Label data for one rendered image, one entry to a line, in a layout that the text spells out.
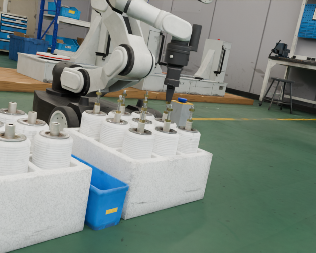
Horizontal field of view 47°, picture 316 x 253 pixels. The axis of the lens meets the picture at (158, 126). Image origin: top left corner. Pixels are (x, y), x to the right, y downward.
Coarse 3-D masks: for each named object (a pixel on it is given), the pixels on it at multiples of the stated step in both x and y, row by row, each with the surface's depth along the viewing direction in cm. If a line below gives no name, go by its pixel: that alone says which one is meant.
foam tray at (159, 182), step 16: (64, 128) 130; (80, 144) 123; (96, 144) 117; (96, 160) 117; (112, 160) 111; (128, 160) 107; (144, 160) 109; (160, 160) 112; (176, 160) 118; (192, 160) 124; (208, 160) 132; (128, 176) 106; (144, 176) 109; (160, 176) 114; (176, 176) 120; (192, 176) 127; (128, 192) 106; (144, 192) 111; (160, 192) 116; (176, 192) 123; (192, 192) 130; (128, 208) 108; (144, 208) 113; (160, 208) 119
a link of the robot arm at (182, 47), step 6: (192, 30) 131; (198, 30) 130; (192, 36) 131; (198, 36) 131; (174, 42) 130; (180, 42) 129; (186, 42) 130; (192, 42) 131; (198, 42) 132; (168, 48) 131; (174, 48) 129; (180, 48) 129; (186, 48) 130; (192, 48) 131; (186, 54) 131
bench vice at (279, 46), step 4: (280, 40) 519; (276, 44) 537; (280, 44) 532; (284, 44) 532; (276, 48) 537; (280, 48) 532; (284, 48) 538; (276, 52) 530; (280, 52) 532; (284, 52) 540; (288, 52) 546; (276, 56) 546; (280, 56) 541; (284, 56) 538
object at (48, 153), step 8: (40, 136) 89; (40, 144) 88; (48, 144) 88; (56, 144) 88; (64, 144) 89; (72, 144) 94; (40, 152) 89; (48, 152) 88; (56, 152) 89; (64, 152) 90; (32, 160) 91; (40, 160) 89; (48, 160) 89; (56, 160) 89; (64, 160) 91; (40, 168) 89; (48, 168) 89; (56, 168) 90
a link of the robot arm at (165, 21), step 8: (160, 16) 127; (168, 16) 125; (176, 16) 126; (160, 24) 127; (168, 24) 126; (176, 24) 126; (184, 24) 126; (168, 32) 127; (176, 32) 126; (184, 32) 126
